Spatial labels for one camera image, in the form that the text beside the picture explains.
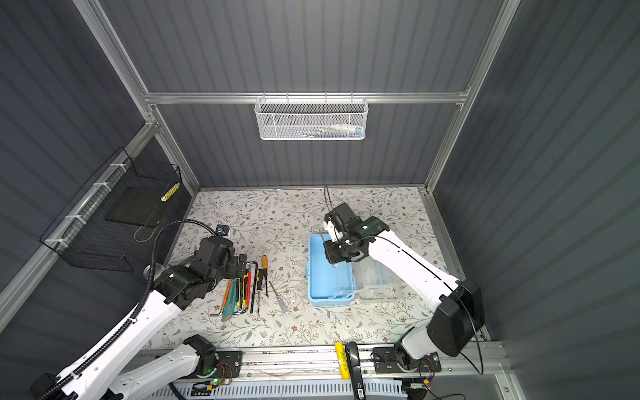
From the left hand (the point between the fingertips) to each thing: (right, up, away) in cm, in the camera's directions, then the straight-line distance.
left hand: (227, 256), depth 75 cm
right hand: (+32, -1, +3) cm, 32 cm away
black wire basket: (-33, +10, -3) cm, 35 cm away
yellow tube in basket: (-21, +20, +7) cm, 30 cm away
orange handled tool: (-5, -16, +11) cm, 20 cm away
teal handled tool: (-3, -19, +9) cm, 21 cm away
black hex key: (+4, -13, +15) cm, 20 cm away
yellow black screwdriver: (+7, -6, +20) cm, 22 cm away
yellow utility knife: (+1, -14, +12) cm, 18 cm away
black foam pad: (-30, +16, +5) cm, 35 cm away
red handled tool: (+2, -14, +13) cm, 19 cm away
